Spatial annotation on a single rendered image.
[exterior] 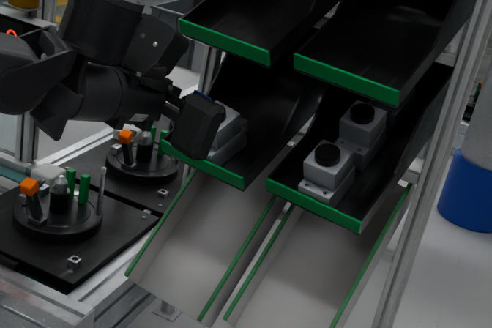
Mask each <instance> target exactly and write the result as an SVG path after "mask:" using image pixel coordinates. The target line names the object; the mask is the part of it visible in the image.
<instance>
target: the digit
mask: <svg viewBox="0 0 492 328"><path fill-rule="evenodd" d="M0 32H1V33H5V34H11V35H14V36H19V35H22V34H23V25H22V24H19V23H16V22H12V21H10V20H6V19H3V18H1V20H0Z"/></svg>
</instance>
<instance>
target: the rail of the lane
mask: <svg viewBox="0 0 492 328"><path fill-rule="evenodd" d="M18 267H19V263H18V262H16V261H13V260H12V259H10V258H7V257H5V256H3V255H1V254H0V328H93V323H94V312H95V309H94V308H92V307H90V306H88V305H86V304H84V303H82V302H79V301H78V300H76V299H73V298H71V297H69V296H67V295H65V294H63V293H60V292H58V291H56V290H54V289H52V288H50V287H47V286H45V285H43V284H41V283H39V282H37V281H35V280H32V279H31V278H29V277H27V276H25V275H22V274H20V273H18Z"/></svg>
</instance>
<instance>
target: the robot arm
mask: <svg viewBox="0 0 492 328"><path fill-rule="evenodd" d="M144 7H145V4H144V3H143V2H142V1H141V0H68V2H67V6H66V9H65V11H64V14H63V17H62V20H61V23H60V25H59V29H58V30H57V29H56V28H55V26H53V25H49V26H45V27H42V28H40V29H36V30H34V31H30V32H28V33H25V34H22V35H19V36H14V35H11V34H5V33H1V32H0V113H3V114H7V115H13V116H15V115H21V114H23V113H24V112H27V111H30V110H31V109H33V108H34V109H33V110H32V111H30V113H29V114H30V116H32V117H33V120H34V123H35V125H36V126H37V127H39V128H40V129H41V130H42V131H43V132H44V133H46V134H47V135H48V136H50V137H51V138H52V139H53V140H54V141H59V140H60V139H61V137H62V133H63V132H64V128H65V126H66V123H67V121H68V120H74V121H86V122H105V123H106V124H107V125H109V126H110V127H112V128H113V129H115V130H122V129H123V127H124V124H133V125H135V126H136V127H138V128H139V129H141V130H143V131H147V132H150V130H151V128H152V125H153V122H154V121H159V120H160V117H161V114H162V115H164V116H166V117H168V118H169V119H170V120H172V121H174V122H175V124H174V131H173V133H172V136H171V139H170V144H171V145H172V147H173V148H175V149H176V150H178V151H179V152H181V153H182V154H184V155H185V156H187V157H189V158H190V159H191V160H205V159H206V158H207V156H208V154H209V151H210V149H211V147H212V144H213V141H214V139H215V136H216V134H217V131H218V128H219V126H220V123H221V121H222V119H223V116H224V113H225V109H224V107H223V106H221V105H219V104H217V103H216V102H214V101H212V99H211V98H210V97H207V96H206V95H205V94H202V93H200V92H199V91H197V90H195V89H194V92H193V94H190V95H188V96H183V97H182V98H179V96H180V94H181V92H182V89H180V88H179V87H177V86H175V85H173V81H172V80H171V79H169V78H166V76H167V75H169V74H170V73H171V71H172V70H173V68H175V66H176V64H177V63H178V61H179V60H180V59H181V57H182V55H183V54H185V53H186V52H187V49H188V48H189V41H188V39H186V38H185V37H184V36H183V35H182V34H180V33H179V32H178V31H177V30H176V29H175V28H174V27H172V26H170V25H169V24H167V23H166V22H164V21H162V20H160V19H159V18H157V17H155V16H154V15H147V14H146V13H142V12H143V10H144ZM43 53H45V55H46V56H47V57H45V58H43V59H40V60H39V59H38V57H39V56H41V55H42V54H43ZM88 62H91V63H88ZM166 101H167V102H166ZM171 104H172V105H171ZM174 105H175V107H174ZM176 107H177V108H176ZM178 108H179V109H178Z"/></svg>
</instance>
